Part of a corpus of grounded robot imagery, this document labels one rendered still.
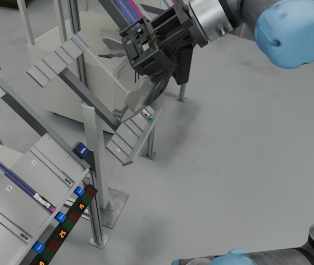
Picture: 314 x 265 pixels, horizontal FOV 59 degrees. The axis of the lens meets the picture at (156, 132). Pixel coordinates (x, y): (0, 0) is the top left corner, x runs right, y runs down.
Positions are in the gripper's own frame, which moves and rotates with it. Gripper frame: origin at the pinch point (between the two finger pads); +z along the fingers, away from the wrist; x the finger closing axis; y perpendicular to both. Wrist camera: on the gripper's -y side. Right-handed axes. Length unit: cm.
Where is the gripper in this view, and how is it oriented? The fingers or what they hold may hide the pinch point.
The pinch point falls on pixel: (111, 88)
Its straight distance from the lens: 55.6
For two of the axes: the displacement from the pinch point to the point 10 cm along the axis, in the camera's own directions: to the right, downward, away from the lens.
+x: 3.4, 8.9, -3.1
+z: -8.2, 4.4, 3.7
